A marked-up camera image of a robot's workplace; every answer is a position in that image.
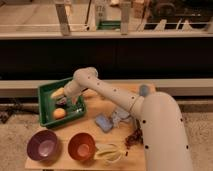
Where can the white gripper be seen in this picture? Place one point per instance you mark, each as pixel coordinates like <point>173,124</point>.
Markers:
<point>71,89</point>

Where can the orange apple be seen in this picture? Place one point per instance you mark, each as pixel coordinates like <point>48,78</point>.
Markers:
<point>59,113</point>

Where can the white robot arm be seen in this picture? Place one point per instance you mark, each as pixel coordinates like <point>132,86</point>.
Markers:
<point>164,134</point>

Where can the green plastic tray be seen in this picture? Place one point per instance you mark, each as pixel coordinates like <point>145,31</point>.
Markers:
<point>47,105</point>

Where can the purple bowl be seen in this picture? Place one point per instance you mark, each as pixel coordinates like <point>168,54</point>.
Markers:
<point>43,146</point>

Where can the blue sponge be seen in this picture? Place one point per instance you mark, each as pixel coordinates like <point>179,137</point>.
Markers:
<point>104,123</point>

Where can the orange bowl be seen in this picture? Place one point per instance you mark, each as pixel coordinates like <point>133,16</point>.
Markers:
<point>81,147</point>

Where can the grey crumpled cloth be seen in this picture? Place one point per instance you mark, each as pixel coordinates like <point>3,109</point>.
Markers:
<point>120,115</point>

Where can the yellow banana bunch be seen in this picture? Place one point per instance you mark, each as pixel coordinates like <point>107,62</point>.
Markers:
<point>109,153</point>

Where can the dark red grapes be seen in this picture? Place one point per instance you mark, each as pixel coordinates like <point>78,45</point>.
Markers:
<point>134,138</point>

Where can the green box in background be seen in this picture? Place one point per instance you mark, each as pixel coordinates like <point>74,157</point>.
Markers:
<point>109,25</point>

